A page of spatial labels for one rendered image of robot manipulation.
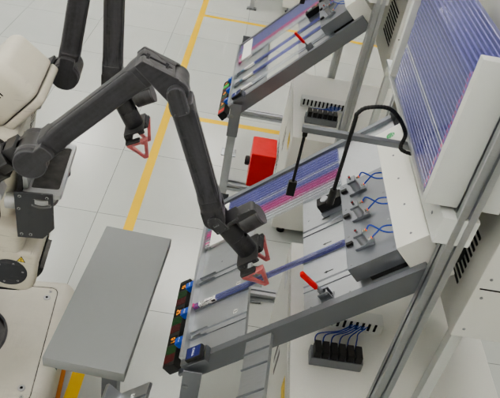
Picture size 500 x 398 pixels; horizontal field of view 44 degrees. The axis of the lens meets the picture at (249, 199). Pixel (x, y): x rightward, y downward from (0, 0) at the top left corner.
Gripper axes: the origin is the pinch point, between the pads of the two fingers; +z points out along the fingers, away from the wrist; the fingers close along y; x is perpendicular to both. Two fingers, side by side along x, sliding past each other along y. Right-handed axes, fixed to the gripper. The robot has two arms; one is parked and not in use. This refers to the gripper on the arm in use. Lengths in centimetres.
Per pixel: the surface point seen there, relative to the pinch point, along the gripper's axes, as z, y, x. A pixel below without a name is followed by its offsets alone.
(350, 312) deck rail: 5.4, -21.2, -21.8
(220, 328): 2.3, -12.5, 15.8
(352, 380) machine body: 43.5, -9.8, -2.9
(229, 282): 2.5, 5.0, 14.8
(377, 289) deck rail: 1.7, -21.1, -30.9
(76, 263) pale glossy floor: 15, 81, 119
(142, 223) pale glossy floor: 32, 117, 102
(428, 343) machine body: 62, 9, -22
